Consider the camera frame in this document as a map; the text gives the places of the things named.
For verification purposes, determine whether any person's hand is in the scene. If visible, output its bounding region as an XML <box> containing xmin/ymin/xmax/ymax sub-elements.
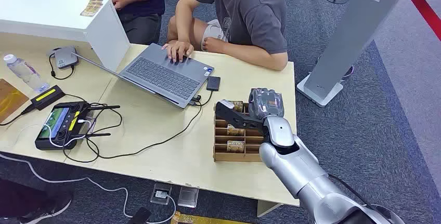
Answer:
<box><xmin>111</xmin><ymin>0</ymin><xmax>131</xmax><ymax>11</ymax></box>

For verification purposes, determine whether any person's right hand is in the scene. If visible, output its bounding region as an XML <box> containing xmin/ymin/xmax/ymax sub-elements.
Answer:
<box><xmin>161</xmin><ymin>40</ymin><xmax>194</xmax><ymax>63</ymax></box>

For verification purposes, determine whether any person's left hand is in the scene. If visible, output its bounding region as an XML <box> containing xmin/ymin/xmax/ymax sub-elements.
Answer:
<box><xmin>202</xmin><ymin>36</ymin><xmax>226</xmax><ymax>54</ymax></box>

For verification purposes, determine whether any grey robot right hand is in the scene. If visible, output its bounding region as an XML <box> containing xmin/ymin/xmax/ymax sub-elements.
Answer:
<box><xmin>248</xmin><ymin>87</ymin><xmax>286</xmax><ymax>120</ymax></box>

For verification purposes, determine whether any person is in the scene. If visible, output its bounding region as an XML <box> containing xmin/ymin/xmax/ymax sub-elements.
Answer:
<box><xmin>0</xmin><ymin>177</ymin><xmax>73</xmax><ymax>224</ymax></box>
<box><xmin>81</xmin><ymin>0</ymin><xmax>166</xmax><ymax>46</ymax></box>
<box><xmin>162</xmin><ymin>0</ymin><xmax>289</xmax><ymax>72</ymax></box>

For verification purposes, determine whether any wooden slotted card holder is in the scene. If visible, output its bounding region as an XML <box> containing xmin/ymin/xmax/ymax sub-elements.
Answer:
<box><xmin>213</xmin><ymin>100</ymin><xmax>267</xmax><ymax>163</ymax></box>

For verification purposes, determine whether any stack of hotel cards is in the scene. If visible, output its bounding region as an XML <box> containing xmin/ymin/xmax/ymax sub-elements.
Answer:
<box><xmin>80</xmin><ymin>0</ymin><xmax>105</xmax><ymax>18</ymax></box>

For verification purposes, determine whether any grey open laptop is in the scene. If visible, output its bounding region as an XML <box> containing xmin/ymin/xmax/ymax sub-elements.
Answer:
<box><xmin>71</xmin><ymin>43</ymin><xmax>215</xmax><ymax>110</ymax></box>

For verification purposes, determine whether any small black external drive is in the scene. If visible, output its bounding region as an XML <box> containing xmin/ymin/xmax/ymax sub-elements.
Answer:
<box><xmin>206</xmin><ymin>75</ymin><xmax>222</xmax><ymax>93</ymax></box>

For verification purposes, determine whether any white counter shelf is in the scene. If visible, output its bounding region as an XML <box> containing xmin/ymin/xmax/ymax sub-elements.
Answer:
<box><xmin>0</xmin><ymin>0</ymin><xmax>131</xmax><ymax>73</ymax></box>

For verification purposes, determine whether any grey usb hub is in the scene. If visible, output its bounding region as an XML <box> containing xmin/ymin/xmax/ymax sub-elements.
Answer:
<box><xmin>54</xmin><ymin>46</ymin><xmax>80</xmax><ymax>70</ymax></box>

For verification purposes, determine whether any white table leg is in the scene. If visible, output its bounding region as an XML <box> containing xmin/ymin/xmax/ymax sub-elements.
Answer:
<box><xmin>256</xmin><ymin>200</ymin><xmax>284</xmax><ymax>218</ymax></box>

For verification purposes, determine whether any grey metal kiosk stand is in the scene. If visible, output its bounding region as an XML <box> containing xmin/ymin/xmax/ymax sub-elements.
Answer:
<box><xmin>296</xmin><ymin>0</ymin><xmax>411</xmax><ymax>109</ymax></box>

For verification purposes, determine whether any clear plastic water bottle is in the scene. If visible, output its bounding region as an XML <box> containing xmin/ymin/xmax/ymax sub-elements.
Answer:
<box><xmin>3</xmin><ymin>54</ymin><xmax>50</xmax><ymax>94</ymax></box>

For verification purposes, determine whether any black adapter with yellow label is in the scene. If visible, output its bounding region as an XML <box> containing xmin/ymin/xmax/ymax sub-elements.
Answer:
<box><xmin>30</xmin><ymin>84</ymin><xmax>66</xmax><ymax>112</ymax></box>

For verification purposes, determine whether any metal floor plate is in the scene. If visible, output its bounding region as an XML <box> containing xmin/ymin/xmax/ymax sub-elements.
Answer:
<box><xmin>177</xmin><ymin>185</ymin><xmax>200</xmax><ymax>209</ymax></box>

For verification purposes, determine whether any gold patterned sheet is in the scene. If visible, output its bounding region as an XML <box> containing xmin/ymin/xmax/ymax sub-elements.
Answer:
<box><xmin>170</xmin><ymin>211</ymin><xmax>253</xmax><ymax>224</ymax></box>

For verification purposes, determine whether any floor power outlet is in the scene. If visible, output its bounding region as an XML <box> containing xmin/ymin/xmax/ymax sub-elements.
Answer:
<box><xmin>150</xmin><ymin>182</ymin><xmax>173</xmax><ymax>205</ymax></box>

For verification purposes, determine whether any black remote controller with screen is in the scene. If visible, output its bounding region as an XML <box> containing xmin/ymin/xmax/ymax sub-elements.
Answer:
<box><xmin>34</xmin><ymin>101</ymin><xmax>121</xmax><ymax>151</ymax></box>

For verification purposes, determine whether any brown wooden board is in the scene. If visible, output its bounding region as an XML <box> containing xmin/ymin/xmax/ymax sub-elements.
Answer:
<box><xmin>0</xmin><ymin>78</ymin><xmax>30</xmax><ymax>124</ymax></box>

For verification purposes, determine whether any black object on floor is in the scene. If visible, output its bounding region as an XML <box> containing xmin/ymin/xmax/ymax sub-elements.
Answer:
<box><xmin>127</xmin><ymin>207</ymin><xmax>152</xmax><ymax>224</ymax></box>

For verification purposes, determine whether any red barrier belt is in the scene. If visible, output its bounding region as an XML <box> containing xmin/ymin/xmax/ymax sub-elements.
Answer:
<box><xmin>402</xmin><ymin>0</ymin><xmax>441</xmax><ymax>43</ymax></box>

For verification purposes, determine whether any short black drive cable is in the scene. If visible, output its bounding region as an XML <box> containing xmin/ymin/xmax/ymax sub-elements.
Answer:
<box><xmin>191</xmin><ymin>90</ymin><xmax>214</xmax><ymax>108</ymax></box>

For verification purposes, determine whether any long black cable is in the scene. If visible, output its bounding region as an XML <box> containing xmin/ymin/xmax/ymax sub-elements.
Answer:
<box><xmin>62</xmin><ymin>93</ymin><xmax>204</xmax><ymax>164</ymax></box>

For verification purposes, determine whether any black hub cable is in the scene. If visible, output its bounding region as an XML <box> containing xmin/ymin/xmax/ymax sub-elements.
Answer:
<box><xmin>47</xmin><ymin>52</ymin><xmax>76</xmax><ymax>81</ymax></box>

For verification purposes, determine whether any white controller cable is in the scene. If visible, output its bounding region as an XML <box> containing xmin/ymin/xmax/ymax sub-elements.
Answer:
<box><xmin>43</xmin><ymin>118</ymin><xmax>94</xmax><ymax>149</ymax></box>

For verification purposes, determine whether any black adapter cable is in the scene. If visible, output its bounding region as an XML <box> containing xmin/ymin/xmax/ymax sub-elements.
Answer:
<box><xmin>0</xmin><ymin>103</ymin><xmax>34</xmax><ymax>127</ymax></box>

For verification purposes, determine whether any white floor cable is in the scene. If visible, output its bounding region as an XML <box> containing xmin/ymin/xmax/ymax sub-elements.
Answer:
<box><xmin>0</xmin><ymin>152</ymin><xmax>177</xmax><ymax>224</ymax></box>

